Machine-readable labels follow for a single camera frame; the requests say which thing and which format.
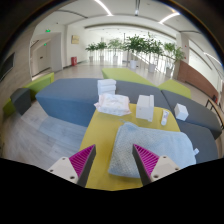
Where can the blue grey upholstered bench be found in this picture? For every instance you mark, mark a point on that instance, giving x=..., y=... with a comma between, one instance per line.
x=63, y=98

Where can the ceiling light strips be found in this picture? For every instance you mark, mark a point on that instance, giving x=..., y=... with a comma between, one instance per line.
x=103, y=7

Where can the lime green upholstered bench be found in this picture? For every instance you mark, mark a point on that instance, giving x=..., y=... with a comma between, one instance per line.
x=123, y=75
x=175, y=88
x=40, y=83

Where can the row of potted plants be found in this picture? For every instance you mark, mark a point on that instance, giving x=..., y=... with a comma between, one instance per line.
x=136, y=45

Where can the pink white wet wipes pack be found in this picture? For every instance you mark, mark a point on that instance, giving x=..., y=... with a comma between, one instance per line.
x=113, y=104

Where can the small white bottle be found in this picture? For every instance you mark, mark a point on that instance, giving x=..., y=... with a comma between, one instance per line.
x=165, y=117

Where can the yellow upholstered ottoman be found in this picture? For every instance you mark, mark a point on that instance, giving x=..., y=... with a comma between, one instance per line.
x=100, y=133

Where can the dark wall screen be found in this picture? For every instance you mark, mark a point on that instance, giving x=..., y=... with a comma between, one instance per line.
x=7, y=66

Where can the light blue towel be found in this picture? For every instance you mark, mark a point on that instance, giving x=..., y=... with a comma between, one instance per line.
x=166, y=143

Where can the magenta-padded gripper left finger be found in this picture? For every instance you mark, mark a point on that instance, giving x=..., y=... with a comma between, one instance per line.
x=71, y=168

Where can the small white cube box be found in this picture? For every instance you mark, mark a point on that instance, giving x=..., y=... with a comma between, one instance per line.
x=181, y=111

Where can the framed wall picture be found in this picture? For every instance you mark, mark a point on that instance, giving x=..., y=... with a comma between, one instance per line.
x=75, y=39

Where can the dark grey small ottoman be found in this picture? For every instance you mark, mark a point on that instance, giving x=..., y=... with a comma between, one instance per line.
x=20, y=100

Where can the green exit sign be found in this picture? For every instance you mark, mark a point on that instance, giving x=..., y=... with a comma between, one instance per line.
x=48, y=30

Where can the wooden bench with black frame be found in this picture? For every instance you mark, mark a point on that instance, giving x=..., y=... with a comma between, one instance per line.
x=215, y=108

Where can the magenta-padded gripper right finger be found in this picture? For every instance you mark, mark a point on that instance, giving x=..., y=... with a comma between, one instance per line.
x=156, y=166

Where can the wide grey upholstered bench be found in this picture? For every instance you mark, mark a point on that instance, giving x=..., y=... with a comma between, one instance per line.
x=203, y=143

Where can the stack of white tissue packs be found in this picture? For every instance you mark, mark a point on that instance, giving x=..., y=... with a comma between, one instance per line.
x=106, y=86

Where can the white tissue box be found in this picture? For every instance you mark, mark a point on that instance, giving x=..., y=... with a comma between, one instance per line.
x=144, y=107

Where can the red bin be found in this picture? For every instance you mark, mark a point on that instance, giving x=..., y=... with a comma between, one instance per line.
x=74, y=61

